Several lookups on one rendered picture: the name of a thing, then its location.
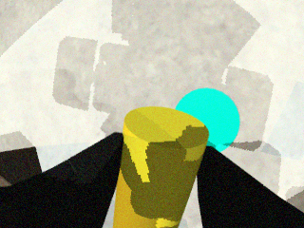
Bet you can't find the cyan circle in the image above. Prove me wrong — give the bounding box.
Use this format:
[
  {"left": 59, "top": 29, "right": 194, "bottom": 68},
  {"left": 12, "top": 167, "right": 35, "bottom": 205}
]
[{"left": 176, "top": 87, "right": 239, "bottom": 152}]

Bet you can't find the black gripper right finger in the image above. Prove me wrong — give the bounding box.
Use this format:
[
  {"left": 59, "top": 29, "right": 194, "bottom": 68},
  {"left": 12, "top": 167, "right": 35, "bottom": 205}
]
[{"left": 197, "top": 145, "right": 304, "bottom": 228}]

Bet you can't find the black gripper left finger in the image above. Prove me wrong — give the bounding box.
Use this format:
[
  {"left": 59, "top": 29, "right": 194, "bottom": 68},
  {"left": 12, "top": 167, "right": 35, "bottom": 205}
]
[{"left": 0, "top": 132, "right": 124, "bottom": 228}]

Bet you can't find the yellow cylinder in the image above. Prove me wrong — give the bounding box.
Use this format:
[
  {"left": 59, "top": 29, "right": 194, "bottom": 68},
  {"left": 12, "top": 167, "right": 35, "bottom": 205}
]
[{"left": 113, "top": 106, "right": 210, "bottom": 228}]

